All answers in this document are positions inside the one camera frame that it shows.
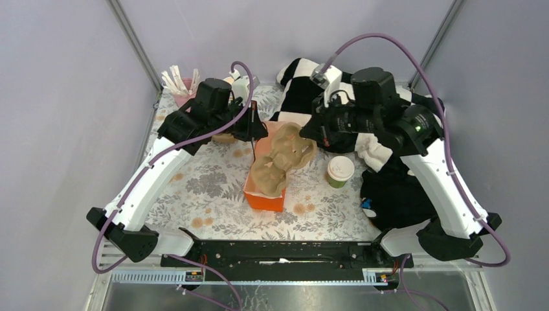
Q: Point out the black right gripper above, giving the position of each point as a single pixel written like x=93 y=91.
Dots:
x=318 y=127

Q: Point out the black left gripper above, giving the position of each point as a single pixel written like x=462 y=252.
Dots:
x=255 y=129

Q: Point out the brown cardboard cup carrier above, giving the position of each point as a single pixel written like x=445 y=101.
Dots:
x=280 y=153

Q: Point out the white plastic cup lid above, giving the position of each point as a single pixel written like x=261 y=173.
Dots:
x=341 y=165

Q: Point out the orange paper bag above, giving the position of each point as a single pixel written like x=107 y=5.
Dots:
x=257 y=201

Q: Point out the green paper coffee cup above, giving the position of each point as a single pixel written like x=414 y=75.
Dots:
x=337 y=181

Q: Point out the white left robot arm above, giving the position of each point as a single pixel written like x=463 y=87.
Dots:
x=218 y=107

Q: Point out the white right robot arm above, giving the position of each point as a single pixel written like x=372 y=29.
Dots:
x=456 y=230

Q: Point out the black white checkered blanket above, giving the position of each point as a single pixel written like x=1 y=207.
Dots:
x=300 y=86

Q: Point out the stack of green paper cups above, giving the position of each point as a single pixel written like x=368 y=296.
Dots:
x=229 y=80

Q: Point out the pink straw holder cup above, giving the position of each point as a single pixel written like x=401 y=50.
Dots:
x=182 y=99

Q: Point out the floral patterned table mat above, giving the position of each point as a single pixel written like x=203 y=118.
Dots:
x=206 y=197

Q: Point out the blue white small object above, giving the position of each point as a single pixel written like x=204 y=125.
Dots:
x=367 y=208

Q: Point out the black cloth bundle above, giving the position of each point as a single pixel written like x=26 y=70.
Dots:
x=397 y=197

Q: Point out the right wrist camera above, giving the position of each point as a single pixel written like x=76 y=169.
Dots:
x=328 y=80

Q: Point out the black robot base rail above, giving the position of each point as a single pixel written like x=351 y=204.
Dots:
x=271 y=260

